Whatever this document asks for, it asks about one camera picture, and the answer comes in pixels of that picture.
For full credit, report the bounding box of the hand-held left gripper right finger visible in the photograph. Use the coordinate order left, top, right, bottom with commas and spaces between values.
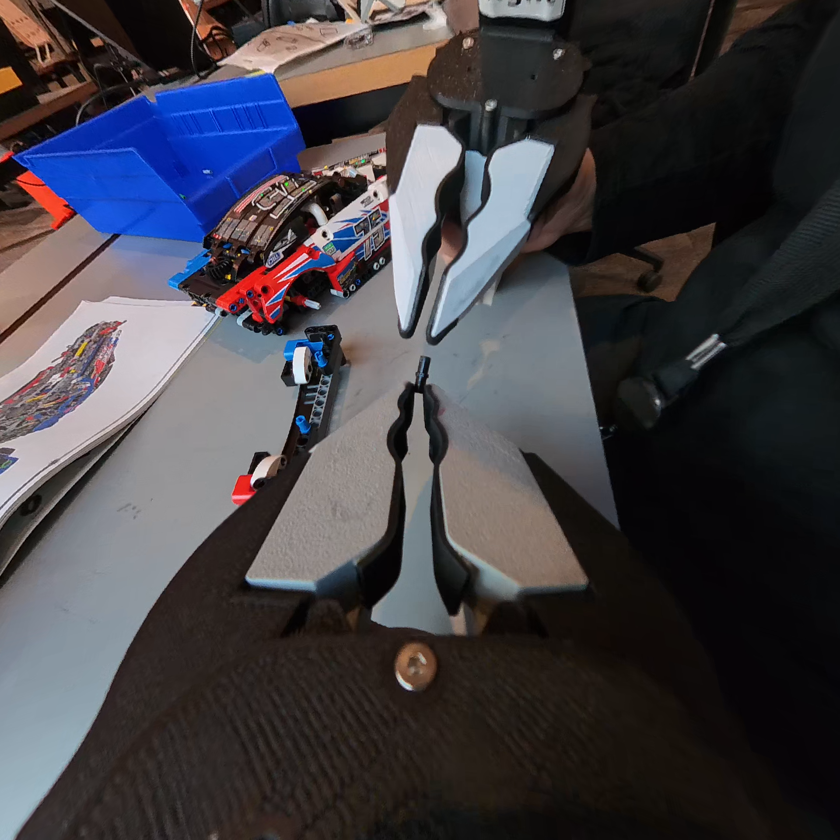
427, 384, 590, 618

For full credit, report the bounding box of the person's black clothing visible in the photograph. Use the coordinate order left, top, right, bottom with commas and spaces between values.
578, 171, 840, 840

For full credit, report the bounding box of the small toy brick assembly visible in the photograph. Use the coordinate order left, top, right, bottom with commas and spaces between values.
233, 326, 349, 506

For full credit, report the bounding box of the blue storage bin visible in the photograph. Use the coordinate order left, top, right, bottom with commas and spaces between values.
16, 73, 305, 244

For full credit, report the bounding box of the white paper sheet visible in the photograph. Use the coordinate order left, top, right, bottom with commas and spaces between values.
226, 20, 384, 74

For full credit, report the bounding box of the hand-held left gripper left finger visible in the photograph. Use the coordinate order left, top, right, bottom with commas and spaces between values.
246, 384, 413, 605

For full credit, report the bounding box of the orange cone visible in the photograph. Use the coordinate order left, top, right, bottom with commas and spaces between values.
0, 151, 69, 233

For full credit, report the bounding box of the red black toy race car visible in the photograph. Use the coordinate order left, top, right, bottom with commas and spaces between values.
168, 147, 395, 329

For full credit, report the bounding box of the grey desk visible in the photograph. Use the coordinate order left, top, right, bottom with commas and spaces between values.
0, 132, 620, 840

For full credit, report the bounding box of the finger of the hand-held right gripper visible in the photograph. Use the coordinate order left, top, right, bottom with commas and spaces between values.
427, 136, 557, 345
393, 121, 467, 340

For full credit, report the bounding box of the person's right hand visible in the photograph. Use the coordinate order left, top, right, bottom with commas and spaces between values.
523, 149, 599, 257

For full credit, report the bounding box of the open instruction booklet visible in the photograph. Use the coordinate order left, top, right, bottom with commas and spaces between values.
0, 296, 221, 578

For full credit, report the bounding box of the wooden workbench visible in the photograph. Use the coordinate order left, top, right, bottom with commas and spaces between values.
197, 20, 454, 112

